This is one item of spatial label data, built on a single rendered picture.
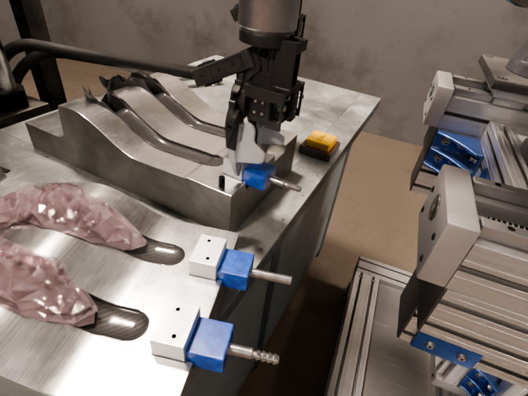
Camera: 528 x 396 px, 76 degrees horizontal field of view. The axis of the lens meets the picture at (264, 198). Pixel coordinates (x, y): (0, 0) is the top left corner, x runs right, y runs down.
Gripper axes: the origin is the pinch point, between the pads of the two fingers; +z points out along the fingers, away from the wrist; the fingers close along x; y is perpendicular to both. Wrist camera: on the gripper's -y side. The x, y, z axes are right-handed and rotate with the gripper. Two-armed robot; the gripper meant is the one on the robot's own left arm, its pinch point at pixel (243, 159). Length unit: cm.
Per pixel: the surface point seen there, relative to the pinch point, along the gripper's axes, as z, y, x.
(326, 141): 7.7, 5.7, 30.4
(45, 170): 11.4, -38.4, -10.9
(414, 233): 91, 44, 122
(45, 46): -1, -69, 15
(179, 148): 3.4, -14.3, 1.0
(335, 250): 91, 10, 85
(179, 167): 2.8, -9.4, -4.9
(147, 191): 9.2, -15.6, -7.0
